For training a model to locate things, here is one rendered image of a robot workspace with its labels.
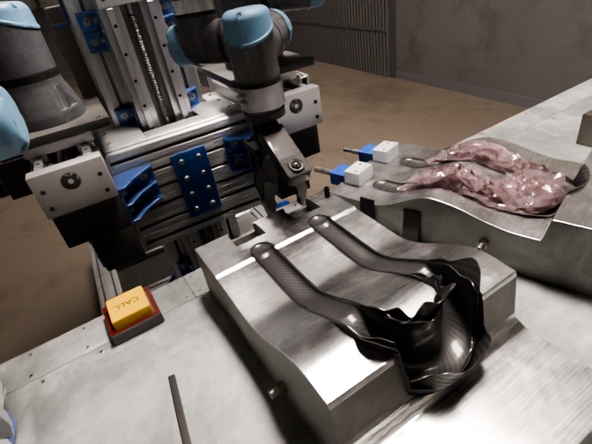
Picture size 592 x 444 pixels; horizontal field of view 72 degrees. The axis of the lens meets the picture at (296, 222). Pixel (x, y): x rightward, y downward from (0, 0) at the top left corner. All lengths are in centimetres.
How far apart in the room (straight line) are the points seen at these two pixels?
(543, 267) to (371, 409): 37
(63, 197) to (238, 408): 54
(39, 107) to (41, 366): 50
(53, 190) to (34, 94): 20
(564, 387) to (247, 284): 38
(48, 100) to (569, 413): 96
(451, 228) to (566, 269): 17
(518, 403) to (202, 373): 38
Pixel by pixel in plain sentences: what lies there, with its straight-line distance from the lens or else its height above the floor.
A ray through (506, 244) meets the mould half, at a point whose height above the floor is 85.
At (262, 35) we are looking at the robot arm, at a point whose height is 116.
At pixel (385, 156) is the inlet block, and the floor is 87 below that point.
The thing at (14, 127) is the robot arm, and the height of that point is 116.
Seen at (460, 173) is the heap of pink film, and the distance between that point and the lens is 72.
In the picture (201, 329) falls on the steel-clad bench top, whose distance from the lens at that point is 67.
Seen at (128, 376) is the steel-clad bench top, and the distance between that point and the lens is 66.
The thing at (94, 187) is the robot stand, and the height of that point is 94.
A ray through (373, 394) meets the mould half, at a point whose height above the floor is 91.
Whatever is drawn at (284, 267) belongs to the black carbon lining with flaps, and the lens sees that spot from 60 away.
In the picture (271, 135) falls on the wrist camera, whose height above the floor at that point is 101.
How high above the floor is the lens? 126
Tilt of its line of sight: 33 degrees down
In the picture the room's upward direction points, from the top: 10 degrees counter-clockwise
